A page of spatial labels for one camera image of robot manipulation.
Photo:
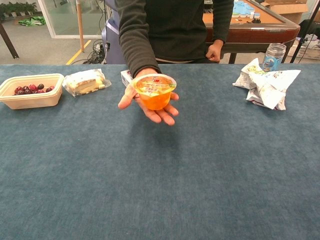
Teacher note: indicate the wooden pole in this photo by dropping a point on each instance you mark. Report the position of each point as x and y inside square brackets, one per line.
[80, 27]

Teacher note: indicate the small white carton box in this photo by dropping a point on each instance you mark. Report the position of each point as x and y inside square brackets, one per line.
[125, 78]

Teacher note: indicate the brown wooden mahjong table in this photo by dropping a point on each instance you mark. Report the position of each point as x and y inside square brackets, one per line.
[255, 32]

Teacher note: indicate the person's left forearm dark sleeve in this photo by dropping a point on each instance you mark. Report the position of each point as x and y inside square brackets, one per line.
[222, 22]

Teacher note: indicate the black tripod stand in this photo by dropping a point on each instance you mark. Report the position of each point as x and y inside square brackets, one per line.
[303, 41]

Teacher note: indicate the blue grey machine base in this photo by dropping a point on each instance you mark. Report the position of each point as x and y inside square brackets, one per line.
[111, 42]

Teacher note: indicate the person's right forearm dark sleeve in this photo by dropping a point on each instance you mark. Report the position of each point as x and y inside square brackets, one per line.
[137, 52]

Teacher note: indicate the person's torso dark sweater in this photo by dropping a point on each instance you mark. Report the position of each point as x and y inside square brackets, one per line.
[175, 25]

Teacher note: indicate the clear plastic jar blue label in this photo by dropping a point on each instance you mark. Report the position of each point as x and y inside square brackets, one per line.
[273, 58]

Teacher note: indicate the white crumpled snack bag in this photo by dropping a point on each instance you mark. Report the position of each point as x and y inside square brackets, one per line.
[272, 87]

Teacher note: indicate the cardboard box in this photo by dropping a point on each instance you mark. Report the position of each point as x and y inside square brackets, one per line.
[290, 10]

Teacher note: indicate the crumpled snack bag yellow print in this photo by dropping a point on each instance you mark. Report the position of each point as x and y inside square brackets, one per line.
[247, 77]

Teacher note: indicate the beige plastic food container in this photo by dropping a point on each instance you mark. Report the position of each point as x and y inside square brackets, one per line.
[32, 100]

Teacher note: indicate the person's left hand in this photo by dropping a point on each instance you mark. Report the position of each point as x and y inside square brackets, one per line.
[214, 53]

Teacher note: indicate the white plastic basket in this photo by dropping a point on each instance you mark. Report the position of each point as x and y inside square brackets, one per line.
[311, 53]

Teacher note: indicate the blue white packs pile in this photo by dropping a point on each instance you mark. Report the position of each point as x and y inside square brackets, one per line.
[241, 7]

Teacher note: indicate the dark table leg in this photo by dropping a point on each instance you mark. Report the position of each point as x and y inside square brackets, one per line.
[8, 42]

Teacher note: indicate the white framed glass partition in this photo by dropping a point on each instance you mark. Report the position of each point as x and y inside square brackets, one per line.
[50, 30]

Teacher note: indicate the person's right hand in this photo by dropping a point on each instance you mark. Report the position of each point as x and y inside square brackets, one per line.
[160, 115]

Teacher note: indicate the dark red cherry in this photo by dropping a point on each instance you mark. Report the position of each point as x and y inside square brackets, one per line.
[25, 88]
[49, 89]
[32, 87]
[21, 92]
[28, 91]
[40, 86]
[18, 89]

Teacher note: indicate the row of potted plants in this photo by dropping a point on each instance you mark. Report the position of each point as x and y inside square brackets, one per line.
[17, 8]

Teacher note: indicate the green cloth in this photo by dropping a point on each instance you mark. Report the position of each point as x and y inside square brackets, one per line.
[32, 21]

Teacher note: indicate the yellow jelly cup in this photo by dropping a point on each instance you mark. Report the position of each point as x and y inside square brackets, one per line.
[155, 101]

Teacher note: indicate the wrapped sponge cake sandwich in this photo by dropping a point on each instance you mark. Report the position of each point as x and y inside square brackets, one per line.
[85, 83]

